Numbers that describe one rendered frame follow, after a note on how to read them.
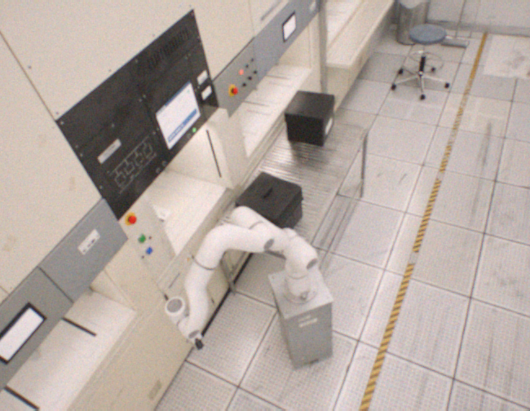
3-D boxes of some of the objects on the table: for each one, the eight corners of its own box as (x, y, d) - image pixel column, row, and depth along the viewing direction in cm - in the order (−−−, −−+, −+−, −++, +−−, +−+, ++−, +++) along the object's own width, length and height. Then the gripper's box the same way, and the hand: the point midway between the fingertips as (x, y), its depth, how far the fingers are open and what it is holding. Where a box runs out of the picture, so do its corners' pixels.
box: (323, 148, 295) (322, 118, 276) (286, 141, 305) (283, 112, 286) (335, 123, 311) (335, 95, 292) (299, 117, 321) (297, 90, 302)
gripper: (167, 314, 176) (178, 331, 189) (187, 343, 166) (199, 360, 179) (182, 303, 178) (192, 321, 191) (203, 332, 168) (213, 349, 181)
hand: (195, 339), depth 184 cm, fingers open, 8 cm apart
